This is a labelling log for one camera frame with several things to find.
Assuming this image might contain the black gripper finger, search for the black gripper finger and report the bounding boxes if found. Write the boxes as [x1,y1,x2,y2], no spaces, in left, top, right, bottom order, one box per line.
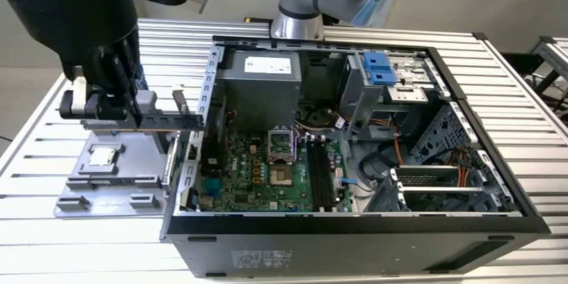
[92,44,144,122]
[58,66,108,121]

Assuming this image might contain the dark RAM stick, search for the dark RAM stick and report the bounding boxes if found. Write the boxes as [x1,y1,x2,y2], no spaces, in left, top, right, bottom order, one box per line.
[65,180,160,188]
[81,113,208,133]

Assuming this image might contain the black RAM slot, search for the black RAM slot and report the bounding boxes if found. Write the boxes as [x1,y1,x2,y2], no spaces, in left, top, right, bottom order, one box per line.
[322,136,338,212]
[317,136,332,212]
[312,136,326,212]
[306,136,321,212]

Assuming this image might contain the silver CPU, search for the silver CPU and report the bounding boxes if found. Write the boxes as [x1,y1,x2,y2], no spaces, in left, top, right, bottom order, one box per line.
[88,148,118,167]

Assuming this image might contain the grey parts rack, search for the grey parts rack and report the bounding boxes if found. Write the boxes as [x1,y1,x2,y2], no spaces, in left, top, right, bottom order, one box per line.
[52,90,182,220]

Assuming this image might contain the black expansion slot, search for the black expansion slot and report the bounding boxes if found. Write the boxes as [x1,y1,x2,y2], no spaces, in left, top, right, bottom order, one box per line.
[201,150,222,178]

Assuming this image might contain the grey power supply unit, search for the grey power supply unit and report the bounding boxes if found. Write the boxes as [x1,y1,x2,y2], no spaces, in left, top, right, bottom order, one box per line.
[216,50,304,132]

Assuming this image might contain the blue expansion slot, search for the blue expansion slot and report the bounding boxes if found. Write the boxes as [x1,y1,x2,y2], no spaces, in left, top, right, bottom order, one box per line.
[202,178,221,197]

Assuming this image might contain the metal socket cover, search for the metal socket cover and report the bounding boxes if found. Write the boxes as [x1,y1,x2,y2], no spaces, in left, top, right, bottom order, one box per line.
[266,126,297,162]

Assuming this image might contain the green motherboard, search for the green motherboard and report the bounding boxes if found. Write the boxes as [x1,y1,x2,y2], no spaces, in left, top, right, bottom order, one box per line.
[194,129,357,213]

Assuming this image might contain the CPU socket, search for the CPU socket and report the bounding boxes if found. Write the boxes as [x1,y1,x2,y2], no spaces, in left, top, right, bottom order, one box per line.
[266,162,297,187]

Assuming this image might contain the dark cooling fan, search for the dark cooling fan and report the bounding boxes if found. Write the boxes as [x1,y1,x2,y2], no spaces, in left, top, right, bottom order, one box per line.
[296,106,345,131]

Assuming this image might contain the grey metal drive cage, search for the grey metal drive cage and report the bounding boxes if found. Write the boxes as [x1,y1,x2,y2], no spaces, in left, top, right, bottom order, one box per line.
[338,49,440,140]

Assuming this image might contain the blue plastic drive latch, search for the blue plastic drive latch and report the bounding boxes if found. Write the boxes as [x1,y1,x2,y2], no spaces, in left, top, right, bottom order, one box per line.
[361,51,394,86]

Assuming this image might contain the black PC case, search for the black PC case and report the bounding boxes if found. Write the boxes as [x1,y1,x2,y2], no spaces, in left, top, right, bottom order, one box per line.
[157,35,550,279]

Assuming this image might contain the metal disk bay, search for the metal disk bay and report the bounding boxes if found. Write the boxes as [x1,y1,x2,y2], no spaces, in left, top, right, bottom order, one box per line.
[389,164,489,213]

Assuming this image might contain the aluminium slat side table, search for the aluminium slat side table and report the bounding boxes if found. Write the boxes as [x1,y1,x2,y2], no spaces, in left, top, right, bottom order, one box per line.
[529,35,568,112]

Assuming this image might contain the graphics card with silver bracket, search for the graphics card with silver bracket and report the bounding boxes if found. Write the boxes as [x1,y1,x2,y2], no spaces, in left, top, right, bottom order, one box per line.
[162,84,198,195]

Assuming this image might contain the thick black round cable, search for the thick black round cable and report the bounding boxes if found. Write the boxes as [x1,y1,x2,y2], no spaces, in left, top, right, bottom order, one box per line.
[357,150,397,194]

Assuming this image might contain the single orange wire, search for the single orange wire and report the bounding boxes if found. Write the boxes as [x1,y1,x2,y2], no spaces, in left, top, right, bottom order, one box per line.
[392,124,404,168]

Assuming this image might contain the orange red wire bundle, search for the orange red wire bundle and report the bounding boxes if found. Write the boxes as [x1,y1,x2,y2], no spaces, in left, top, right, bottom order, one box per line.
[449,147,473,189]

